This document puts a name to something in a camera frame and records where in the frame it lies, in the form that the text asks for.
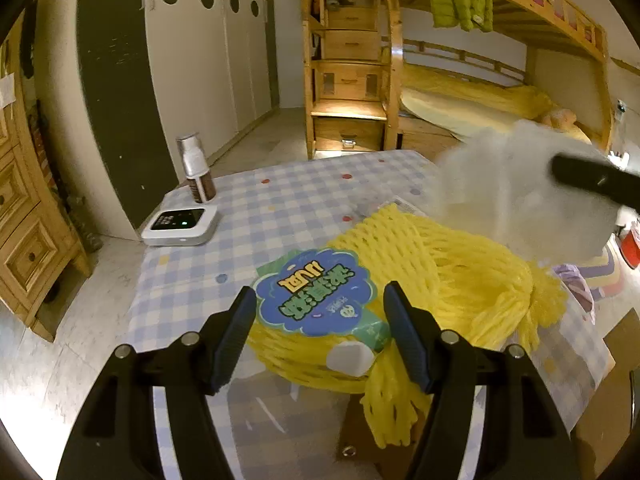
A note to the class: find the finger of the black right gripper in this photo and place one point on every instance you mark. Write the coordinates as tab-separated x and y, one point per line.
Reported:
600	178

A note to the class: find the wooden stair drawers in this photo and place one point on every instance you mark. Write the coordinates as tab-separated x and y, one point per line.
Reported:
352	69

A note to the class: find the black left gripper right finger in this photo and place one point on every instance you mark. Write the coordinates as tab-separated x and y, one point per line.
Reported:
523	437

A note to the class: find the blue green snack package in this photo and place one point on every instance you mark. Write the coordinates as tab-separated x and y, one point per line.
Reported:
320	292

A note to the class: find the red bucket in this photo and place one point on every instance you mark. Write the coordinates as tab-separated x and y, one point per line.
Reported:
630	246

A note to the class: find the wooden bunk bed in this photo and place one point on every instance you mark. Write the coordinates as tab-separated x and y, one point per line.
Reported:
549	44

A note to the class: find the pink pillow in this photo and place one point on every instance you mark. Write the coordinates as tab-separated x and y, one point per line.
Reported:
560	119

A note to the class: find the yellow foam fruit net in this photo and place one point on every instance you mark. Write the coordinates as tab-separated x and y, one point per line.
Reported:
470	284

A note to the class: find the white tissue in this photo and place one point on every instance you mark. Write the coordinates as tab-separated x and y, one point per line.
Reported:
500	186

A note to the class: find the wooden drawer cabinet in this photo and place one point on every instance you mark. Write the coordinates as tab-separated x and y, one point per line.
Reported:
38	240

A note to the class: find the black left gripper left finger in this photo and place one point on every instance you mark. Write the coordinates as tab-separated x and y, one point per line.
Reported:
115	436

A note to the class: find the silver brown spray bottle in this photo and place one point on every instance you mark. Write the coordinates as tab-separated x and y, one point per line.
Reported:
196	168

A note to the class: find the white wardrobe with holes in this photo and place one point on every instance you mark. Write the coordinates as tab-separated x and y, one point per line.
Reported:
153	71

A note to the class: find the pastel rainbow rug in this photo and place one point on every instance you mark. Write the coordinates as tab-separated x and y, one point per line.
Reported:
597	279

